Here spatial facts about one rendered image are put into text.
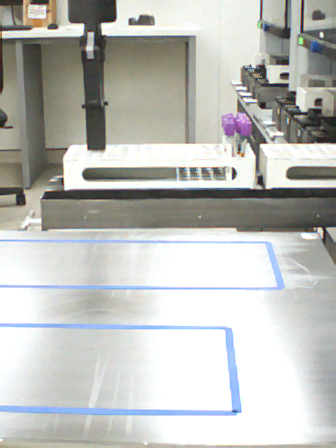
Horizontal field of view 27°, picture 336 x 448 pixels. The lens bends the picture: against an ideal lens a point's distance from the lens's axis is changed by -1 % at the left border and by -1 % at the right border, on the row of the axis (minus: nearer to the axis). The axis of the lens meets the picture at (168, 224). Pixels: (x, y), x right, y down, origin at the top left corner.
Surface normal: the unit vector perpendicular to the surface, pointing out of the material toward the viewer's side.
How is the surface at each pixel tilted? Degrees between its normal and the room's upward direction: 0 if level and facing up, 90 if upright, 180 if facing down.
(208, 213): 90
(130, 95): 90
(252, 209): 90
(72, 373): 0
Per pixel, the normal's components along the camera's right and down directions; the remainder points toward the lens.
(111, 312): 0.00, -0.95
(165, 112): 0.01, 0.32
